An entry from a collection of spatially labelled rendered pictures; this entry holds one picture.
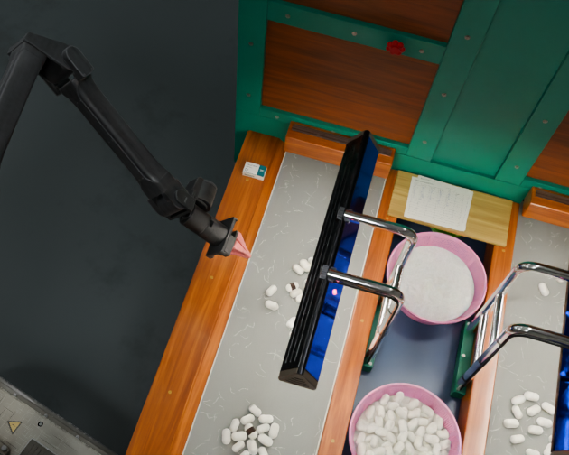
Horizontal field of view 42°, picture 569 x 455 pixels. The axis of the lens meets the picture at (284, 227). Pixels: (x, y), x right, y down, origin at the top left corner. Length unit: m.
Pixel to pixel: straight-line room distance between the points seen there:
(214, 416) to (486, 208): 0.93
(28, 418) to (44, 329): 0.65
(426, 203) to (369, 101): 0.34
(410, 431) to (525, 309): 0.46
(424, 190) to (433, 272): 0.23
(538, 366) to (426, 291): 0.34
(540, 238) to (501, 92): 0.51
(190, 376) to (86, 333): 0.95
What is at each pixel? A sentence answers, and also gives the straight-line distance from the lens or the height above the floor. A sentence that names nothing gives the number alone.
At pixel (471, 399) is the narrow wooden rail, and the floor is 0.76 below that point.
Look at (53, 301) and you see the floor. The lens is 2.80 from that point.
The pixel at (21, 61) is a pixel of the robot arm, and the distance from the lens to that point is 1.62.
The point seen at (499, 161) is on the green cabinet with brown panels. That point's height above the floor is 0.91.
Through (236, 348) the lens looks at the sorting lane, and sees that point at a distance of 1.89.
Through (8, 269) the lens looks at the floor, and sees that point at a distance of 2.90.
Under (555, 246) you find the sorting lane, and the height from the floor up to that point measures 0.74.
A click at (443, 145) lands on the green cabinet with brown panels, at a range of 2.05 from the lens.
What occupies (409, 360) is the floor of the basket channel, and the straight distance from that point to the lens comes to 2.00.
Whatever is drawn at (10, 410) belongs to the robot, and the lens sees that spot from 2.19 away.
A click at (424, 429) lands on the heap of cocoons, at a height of 0.74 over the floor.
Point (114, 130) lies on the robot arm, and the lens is 1.68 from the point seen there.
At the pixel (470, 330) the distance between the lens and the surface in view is 2.01.
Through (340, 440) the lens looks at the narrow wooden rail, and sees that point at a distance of 1.82.
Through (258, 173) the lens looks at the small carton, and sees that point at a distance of 2.07.
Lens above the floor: 2.52
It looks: 61 degrees down
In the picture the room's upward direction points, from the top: 9 degrees clockwise
